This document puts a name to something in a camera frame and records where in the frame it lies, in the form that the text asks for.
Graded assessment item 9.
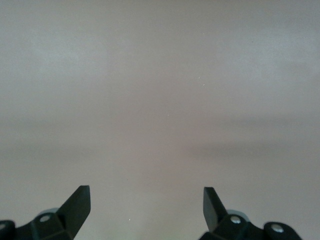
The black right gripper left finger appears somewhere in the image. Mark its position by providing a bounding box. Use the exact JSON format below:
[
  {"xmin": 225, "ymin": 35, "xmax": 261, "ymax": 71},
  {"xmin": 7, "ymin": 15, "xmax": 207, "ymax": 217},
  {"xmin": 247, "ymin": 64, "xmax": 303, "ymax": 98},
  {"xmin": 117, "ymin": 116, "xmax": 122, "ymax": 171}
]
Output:
[{"xmin": 0, "ymin": 185, "xmax": 91, "ymax": 240}]

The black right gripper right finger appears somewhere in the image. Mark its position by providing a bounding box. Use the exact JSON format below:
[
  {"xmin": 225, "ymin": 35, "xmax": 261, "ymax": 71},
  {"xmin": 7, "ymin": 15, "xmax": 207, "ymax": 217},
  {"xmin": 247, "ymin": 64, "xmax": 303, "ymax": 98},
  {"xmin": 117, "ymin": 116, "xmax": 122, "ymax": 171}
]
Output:
[{"xmin": 198, "ymin": 186, "xmax": 304, "ymax": 240}]

